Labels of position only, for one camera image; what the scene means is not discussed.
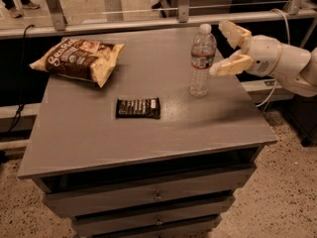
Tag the grey drawer cabinet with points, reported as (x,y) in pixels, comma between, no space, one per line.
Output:
(144,177)

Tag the black snack bar wrapper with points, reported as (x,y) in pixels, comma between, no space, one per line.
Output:
(138,108)

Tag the clear plastic water bottle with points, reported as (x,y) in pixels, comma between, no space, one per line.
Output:
(203,51)

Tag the metal guard rail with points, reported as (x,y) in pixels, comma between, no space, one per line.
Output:
(64,17)

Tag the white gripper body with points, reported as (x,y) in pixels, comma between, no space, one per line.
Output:
(264,58)

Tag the brown and cream chip bag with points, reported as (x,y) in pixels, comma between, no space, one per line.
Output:
(80,59)

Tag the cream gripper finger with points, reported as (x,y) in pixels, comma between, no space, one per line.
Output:
(234,64)
(235,35)

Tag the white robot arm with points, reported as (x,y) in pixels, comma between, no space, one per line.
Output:
(292,67)

